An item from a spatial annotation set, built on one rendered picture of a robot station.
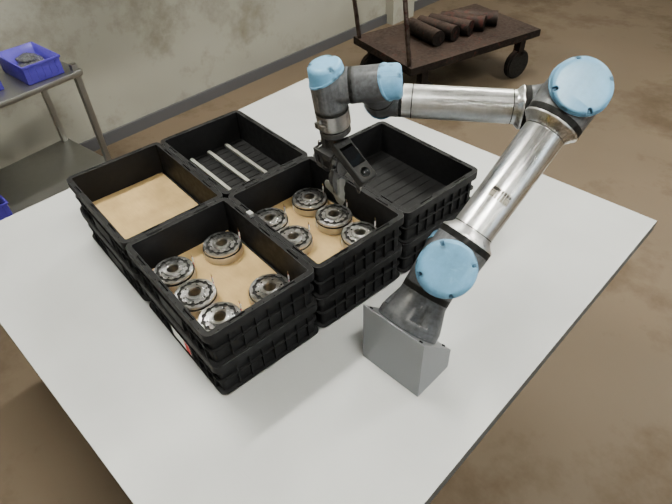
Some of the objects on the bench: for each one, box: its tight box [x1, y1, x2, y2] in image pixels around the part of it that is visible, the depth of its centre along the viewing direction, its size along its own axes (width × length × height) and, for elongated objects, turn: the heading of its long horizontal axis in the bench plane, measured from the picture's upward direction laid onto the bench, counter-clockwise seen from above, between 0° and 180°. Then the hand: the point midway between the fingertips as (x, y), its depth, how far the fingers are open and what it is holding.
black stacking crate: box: [80, 210, 150, 301], centre depth 163 cm, size 40×30×12 cm
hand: (351, 196), depth 133 cm, fingers open, 5 cm apart
